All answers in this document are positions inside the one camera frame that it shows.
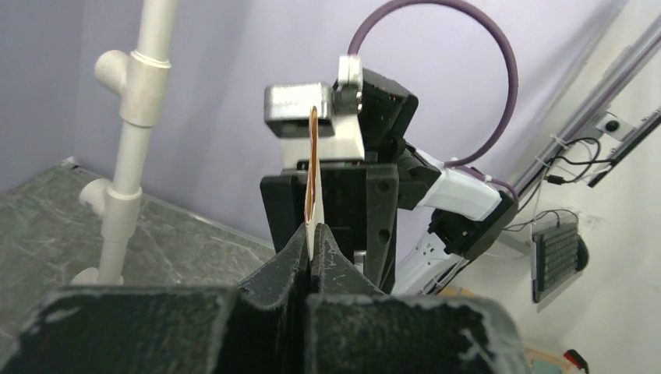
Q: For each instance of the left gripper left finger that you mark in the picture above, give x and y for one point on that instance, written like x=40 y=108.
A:
x=252 y=327

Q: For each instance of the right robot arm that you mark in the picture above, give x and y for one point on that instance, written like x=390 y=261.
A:
x=402 y=216

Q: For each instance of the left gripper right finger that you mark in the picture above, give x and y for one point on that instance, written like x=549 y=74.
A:
x=352 y=327

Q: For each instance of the brown letter paper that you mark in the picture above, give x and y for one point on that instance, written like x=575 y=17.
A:
x=313 y=209

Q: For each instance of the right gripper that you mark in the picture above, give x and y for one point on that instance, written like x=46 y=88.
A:
x=360 y=207

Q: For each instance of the black keyboard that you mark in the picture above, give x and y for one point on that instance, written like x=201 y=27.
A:
x=559 y=253

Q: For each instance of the white PVC pipe frame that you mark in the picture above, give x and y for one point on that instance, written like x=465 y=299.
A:
x=140 y=79

